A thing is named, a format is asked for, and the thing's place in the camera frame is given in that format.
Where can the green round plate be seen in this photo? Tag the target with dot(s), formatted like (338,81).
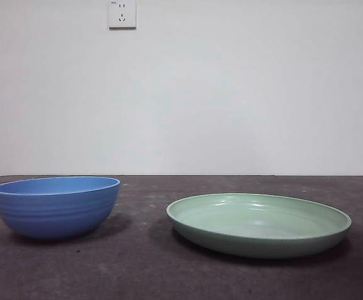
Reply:
(263,243)

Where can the white wall socket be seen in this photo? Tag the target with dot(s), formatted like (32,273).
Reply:
(122,15)

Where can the blue ribbed bowl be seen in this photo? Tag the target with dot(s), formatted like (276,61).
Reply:
(59,215)

